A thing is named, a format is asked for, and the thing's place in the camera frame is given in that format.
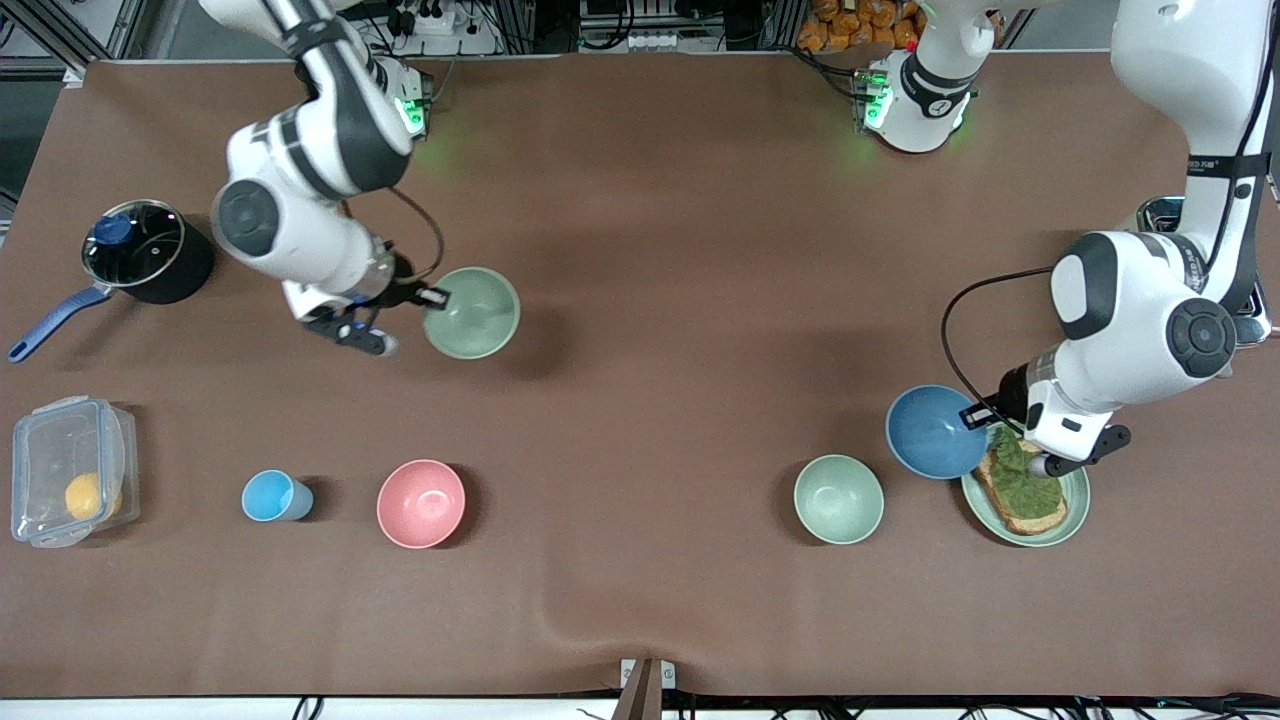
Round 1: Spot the toasted bread slice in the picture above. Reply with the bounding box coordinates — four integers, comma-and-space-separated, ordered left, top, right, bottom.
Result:
975, 440, 1069, 536

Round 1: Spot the pale green plate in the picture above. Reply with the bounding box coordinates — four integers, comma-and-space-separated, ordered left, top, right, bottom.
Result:
961, 425, 1091, 548

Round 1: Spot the bag of orange snacks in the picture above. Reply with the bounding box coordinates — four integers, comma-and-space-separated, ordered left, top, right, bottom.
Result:
798, 0, 923, 53

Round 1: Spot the yellow round fruit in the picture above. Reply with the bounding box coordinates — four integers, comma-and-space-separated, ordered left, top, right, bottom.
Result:
65, 472, 123, 521

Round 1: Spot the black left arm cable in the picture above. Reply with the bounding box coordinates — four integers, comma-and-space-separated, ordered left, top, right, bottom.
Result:
940, 267, 1057, 406

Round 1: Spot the silver beige toaster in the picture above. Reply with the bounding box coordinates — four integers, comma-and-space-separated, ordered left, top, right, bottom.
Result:
1138, 196, 1276, 347

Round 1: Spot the pink bowl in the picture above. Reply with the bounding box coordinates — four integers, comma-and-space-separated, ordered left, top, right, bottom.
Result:
377, 459, 467, 550

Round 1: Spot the metal table clamp bracket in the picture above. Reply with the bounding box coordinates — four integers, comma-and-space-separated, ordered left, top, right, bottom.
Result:
612, 657, 677, 720

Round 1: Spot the black pot blue handle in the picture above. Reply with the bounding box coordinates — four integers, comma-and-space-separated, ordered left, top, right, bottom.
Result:
7, 200, 214, 363

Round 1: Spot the brown table cover mat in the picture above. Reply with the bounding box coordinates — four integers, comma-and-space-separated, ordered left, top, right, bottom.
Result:
0, 50, 1280, 699

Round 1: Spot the glass lid blue knob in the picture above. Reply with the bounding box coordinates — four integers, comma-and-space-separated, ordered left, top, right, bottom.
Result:
82, 200, 187, 289

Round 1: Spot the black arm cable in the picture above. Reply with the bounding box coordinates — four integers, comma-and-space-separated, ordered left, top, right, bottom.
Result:
940, 267, 1057, 406
388, 185, 447, 289

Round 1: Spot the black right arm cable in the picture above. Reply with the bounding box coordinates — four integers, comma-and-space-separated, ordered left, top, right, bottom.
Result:
388, 185, 447, 289

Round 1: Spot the clear plastic lidded container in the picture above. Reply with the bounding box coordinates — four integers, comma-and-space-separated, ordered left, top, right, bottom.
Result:
11, 396, 140, 549

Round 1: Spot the light blue cup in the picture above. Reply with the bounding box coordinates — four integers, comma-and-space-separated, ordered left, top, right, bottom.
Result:
241, 470, 314, 523

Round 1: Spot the blue bowl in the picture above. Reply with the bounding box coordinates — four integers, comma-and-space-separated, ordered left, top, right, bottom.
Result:
886, 385, 992, 481

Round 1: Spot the pale green bowl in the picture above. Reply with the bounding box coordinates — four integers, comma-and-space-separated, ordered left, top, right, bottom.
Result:
794, 455, 885, 546
422, 267, 522, 361

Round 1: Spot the green lettuce leaf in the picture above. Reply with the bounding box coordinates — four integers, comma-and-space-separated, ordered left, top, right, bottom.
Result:
988, 428, 1063, 519

